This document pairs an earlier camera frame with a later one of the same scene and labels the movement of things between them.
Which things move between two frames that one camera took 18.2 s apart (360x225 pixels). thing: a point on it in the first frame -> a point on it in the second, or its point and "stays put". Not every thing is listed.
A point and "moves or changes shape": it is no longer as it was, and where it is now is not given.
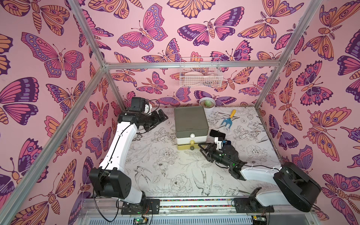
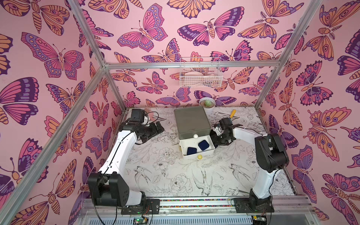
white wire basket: x=200 y=72 stays put
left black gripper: x=156 y=121 -> x=154 y=131
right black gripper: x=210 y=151 -> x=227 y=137
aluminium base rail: x=191 y=211 stays put
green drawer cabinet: x=191 y=126 moves or changes shape
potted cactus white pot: x=208 y=103 stays put
